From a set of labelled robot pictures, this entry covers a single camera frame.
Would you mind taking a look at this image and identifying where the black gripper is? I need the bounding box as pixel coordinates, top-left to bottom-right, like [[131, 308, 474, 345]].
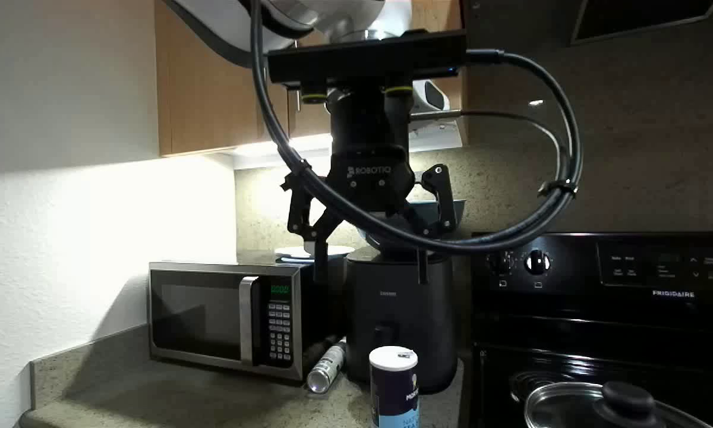
[[282, 81, 465, 245]]

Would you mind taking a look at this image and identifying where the black coffee maker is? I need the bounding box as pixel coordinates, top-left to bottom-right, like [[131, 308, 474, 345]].
[[341, 241, 460, 396]]

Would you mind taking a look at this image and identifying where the white plastic device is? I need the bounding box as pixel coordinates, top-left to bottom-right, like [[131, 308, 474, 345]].
[[408, 75, 453, 113]]

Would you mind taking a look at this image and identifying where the clear plastic bottle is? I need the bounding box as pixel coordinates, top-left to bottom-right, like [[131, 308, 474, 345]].
[[303, 338, 348, 396]]

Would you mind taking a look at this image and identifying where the blue canister white lid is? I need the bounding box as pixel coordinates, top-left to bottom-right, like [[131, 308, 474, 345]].
[[366, 342, 422, 428]]

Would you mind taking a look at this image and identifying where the black steel microwave oven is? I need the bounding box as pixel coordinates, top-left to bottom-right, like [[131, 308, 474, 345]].
[[146, 250, 348, 385]]

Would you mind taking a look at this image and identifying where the black kitchen stove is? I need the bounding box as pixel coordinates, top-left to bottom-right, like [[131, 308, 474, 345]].
[[458, 227, 713, 428]]

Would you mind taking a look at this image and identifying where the dark frying pan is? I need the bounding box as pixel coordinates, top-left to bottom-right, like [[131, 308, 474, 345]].
[[520, 378, 713, 428]]

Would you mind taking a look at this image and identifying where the dark range hood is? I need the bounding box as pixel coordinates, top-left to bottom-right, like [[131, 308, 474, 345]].
[[568, 0, 713, 48]]

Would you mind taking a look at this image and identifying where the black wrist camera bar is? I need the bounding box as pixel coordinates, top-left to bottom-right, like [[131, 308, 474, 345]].
[[266, 27, 471, 89]]

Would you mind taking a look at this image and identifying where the wooden wall cabinet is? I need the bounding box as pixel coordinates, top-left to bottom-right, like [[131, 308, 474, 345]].
[[151, 0, 465, 156]]

